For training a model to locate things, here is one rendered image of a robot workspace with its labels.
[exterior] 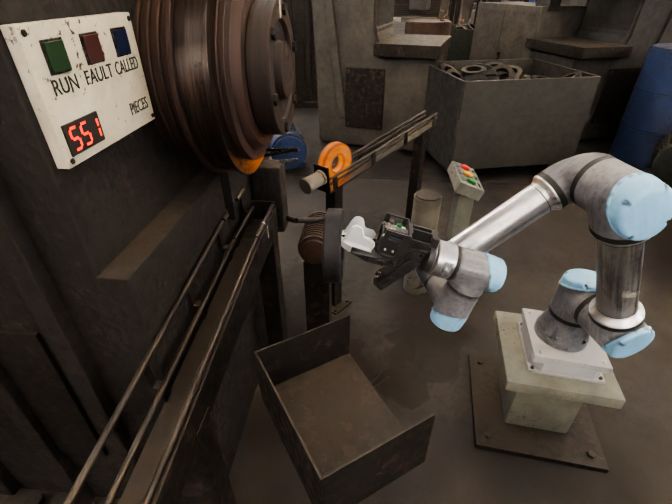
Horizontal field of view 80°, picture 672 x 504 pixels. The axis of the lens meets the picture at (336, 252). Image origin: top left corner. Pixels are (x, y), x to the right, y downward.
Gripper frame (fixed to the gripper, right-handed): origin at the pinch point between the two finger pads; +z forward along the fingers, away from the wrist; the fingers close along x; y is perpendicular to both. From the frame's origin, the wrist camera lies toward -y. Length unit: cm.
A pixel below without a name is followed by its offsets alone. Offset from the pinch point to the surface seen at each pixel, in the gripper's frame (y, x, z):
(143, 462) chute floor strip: -30, 37, 22
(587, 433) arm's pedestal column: -58, -15, -103
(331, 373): -22.5, 15.5, -6.9
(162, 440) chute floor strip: -29.5, 33.2, 20.3
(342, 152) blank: -12, -77, 2
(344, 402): -22.2, 21.7, -10.2
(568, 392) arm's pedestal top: -35, -9, -79
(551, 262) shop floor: -55, -120, -127
